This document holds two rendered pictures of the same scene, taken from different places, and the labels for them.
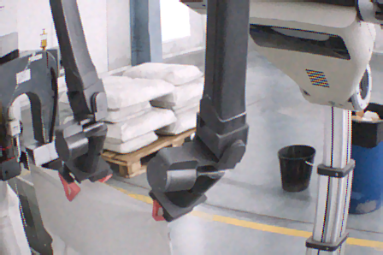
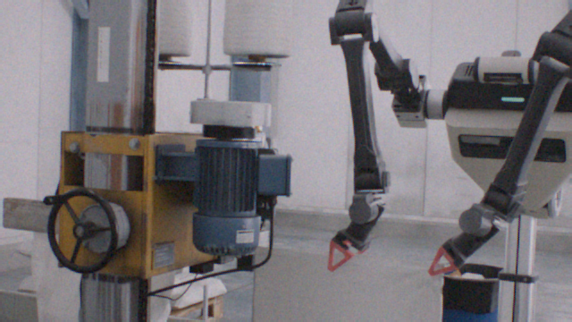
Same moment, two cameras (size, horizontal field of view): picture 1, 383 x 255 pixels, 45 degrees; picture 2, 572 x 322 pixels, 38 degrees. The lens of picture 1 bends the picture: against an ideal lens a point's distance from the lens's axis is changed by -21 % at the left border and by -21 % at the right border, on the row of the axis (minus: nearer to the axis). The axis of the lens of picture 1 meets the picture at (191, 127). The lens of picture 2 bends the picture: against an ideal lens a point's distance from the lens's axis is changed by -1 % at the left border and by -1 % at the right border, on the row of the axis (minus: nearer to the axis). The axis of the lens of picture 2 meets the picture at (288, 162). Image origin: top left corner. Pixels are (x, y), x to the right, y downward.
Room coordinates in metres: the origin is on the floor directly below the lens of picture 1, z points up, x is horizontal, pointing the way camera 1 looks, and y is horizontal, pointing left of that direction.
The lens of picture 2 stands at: (-0.84, 0.99, 1.39)
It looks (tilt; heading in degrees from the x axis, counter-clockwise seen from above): 3 degrees down; 343
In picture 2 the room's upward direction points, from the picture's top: 2 degrees clockwise
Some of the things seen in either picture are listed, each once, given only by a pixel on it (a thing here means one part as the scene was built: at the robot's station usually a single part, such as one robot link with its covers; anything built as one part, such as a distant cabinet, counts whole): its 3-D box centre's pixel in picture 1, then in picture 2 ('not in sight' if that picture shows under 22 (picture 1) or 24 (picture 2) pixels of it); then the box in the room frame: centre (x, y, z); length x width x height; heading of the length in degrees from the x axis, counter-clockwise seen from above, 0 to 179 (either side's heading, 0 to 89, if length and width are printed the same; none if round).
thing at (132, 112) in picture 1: (109, 107); not in sight; (4.35, 0.64, 0.44); 0.66 x 0.42 x 0.14; 44
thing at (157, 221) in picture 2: not in sight; (142, 199); (1.17, 0.75, 1.18); 0.34 x 0.25 x 0.31; 140
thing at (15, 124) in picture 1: (14, 133); not in sight; (1.26, 0.48, 1.14); 0.05 x 0.04 x 0.16; 140
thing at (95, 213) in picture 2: not in sight; (102, 226); (1.01, 0.86, 1.14); 0.11 x 0.06 x 0.11; 50
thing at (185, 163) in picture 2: not in sight; (187, 165); (1.02, 0.67, 1.27); 0.12 x 0.09 x 0.09; 140
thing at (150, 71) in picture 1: (159, 74); not in sight; (4.88, 0.24, 0.56); 0.67 x 0.43 x 0.15; 50
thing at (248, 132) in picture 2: not in sight; (230, 133); (0.99, 0.59, 1.35); 0.12 x 0.12 x 0.04
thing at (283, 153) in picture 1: (297, 169); not in sight; (3.47, -0.70, 0.13); 0.30 x 0.30 x 0.26
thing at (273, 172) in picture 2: not in sight; (274, 180); (0.97, 0.49, 1.25); 0.10 x 0.08 x 0.12; 165
